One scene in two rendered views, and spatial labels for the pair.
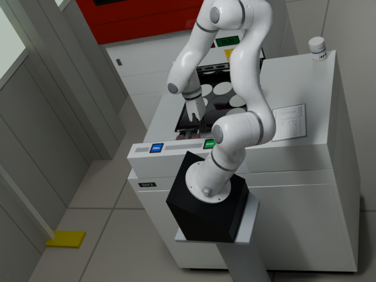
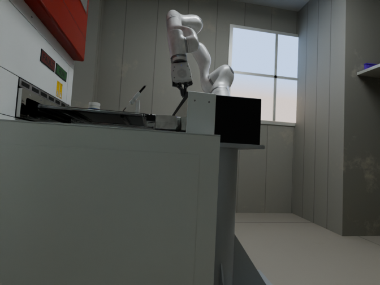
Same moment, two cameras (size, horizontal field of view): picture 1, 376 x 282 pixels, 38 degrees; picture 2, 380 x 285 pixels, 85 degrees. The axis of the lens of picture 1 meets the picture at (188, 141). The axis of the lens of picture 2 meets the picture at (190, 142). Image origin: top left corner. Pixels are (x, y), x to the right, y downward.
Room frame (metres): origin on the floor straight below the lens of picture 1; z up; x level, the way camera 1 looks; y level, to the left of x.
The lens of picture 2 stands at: (2.50, 0.74, 0.76)
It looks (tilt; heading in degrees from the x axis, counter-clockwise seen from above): 3 degrees up; 229
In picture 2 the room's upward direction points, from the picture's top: 3 degrees clockwise
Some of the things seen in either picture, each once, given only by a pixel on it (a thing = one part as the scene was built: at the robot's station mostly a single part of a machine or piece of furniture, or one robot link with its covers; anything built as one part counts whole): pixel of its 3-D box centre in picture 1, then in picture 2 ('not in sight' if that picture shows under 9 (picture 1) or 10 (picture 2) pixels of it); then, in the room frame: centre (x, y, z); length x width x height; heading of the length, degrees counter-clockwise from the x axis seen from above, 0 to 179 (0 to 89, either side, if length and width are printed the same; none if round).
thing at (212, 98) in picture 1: (218, 102); (103, 117); (2.18, -0.21, 0.90); 0.34 x 0.34 x 0.01; 60
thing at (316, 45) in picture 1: (318, 49); (94, 109); (2.08, -0.72, 1.01); 0.07 x 0.07 x 0.10
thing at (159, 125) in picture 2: not in sight; (163, 129); (1.94, -0.09, 0.87); 0.36 x 0.08 x 0.03; 60
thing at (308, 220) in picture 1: (255, 184); (122, 223); (2.05, -0.23, 0.41); 0.96 x 0.64 x 0.82; 60
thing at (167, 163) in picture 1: (188, 157); (186, 124); (1.90, 0.03, 0.89); 0.55 x 0.09 x 0.14; 60
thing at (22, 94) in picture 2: (224, 76); (50, 113); (2.37, -0.31, 0.89); 0.44 x 0.02 x 0.10; 60
